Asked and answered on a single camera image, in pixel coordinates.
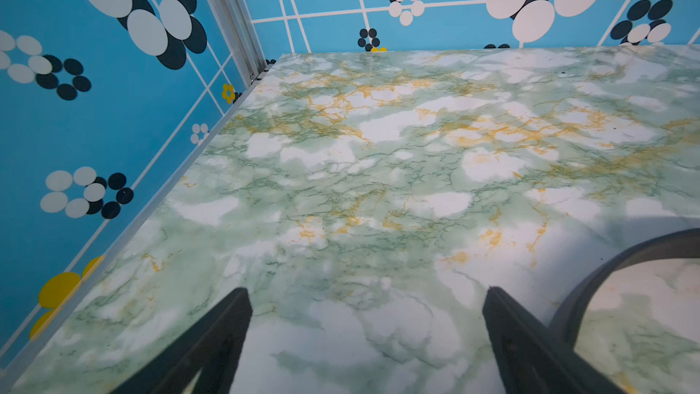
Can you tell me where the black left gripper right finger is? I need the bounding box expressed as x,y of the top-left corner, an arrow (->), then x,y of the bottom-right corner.
482,287 -> 622,393

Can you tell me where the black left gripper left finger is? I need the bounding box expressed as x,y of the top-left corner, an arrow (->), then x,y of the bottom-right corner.
113,287 -> 253,393

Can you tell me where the black belt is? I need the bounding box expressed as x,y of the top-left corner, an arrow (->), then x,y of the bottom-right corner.
549,228 -> 699,348

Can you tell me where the aluminium corner post left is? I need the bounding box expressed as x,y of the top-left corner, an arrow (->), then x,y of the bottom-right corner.
207,0 -> 268,87

